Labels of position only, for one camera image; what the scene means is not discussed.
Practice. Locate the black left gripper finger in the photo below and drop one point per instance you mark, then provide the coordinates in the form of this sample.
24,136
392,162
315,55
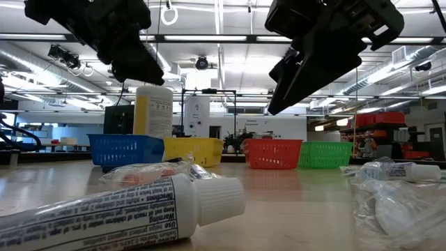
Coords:
139,66

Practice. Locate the black overhead light bar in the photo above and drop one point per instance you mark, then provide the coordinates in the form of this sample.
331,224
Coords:
251,38

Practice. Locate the red razor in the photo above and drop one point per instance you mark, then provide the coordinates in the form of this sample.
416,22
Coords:
134,178

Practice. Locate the black dome ceiling camera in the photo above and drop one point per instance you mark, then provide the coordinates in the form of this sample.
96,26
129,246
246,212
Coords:
201,63

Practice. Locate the green plastic basket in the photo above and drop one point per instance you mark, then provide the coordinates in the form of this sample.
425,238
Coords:
324,155

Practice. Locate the black ceiling fixture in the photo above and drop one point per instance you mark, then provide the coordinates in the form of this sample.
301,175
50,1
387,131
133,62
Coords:
422,66

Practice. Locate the blue plastic basket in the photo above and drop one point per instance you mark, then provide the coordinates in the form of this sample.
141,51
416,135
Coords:
125,150

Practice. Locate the black metal frame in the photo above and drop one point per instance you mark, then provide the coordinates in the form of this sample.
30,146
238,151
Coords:
209,91

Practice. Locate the red storage bin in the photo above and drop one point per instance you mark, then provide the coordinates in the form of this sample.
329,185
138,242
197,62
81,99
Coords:
388,118
365,120
416,154

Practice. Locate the white toothpaste tube black print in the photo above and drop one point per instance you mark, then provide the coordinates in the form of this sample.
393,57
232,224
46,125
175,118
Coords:
104,216

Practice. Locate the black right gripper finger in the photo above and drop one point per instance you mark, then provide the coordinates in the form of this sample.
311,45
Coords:
284,68
320,69

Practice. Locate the white wipes canister yellow label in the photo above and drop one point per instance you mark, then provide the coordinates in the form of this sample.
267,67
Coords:
153,111

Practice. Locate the silver item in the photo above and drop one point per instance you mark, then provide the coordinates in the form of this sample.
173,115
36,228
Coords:
202,171

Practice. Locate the yellow plastic basket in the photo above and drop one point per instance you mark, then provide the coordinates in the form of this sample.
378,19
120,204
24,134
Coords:
195,150

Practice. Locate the red plastic basket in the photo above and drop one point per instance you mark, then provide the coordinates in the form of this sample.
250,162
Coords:
273,153

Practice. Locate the black equipment box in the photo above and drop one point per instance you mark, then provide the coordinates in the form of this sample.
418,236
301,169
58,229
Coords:
118,120

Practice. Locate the dark storage shelf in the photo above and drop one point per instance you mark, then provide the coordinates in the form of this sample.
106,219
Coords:
383,126

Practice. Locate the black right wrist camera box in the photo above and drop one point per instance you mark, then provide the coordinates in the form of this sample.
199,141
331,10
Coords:
292,17

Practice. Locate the white item in clear bag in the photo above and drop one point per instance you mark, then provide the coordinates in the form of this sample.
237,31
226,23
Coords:
393,212

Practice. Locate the small bluish wrapped item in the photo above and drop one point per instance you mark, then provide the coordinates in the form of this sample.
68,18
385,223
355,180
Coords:
369,171

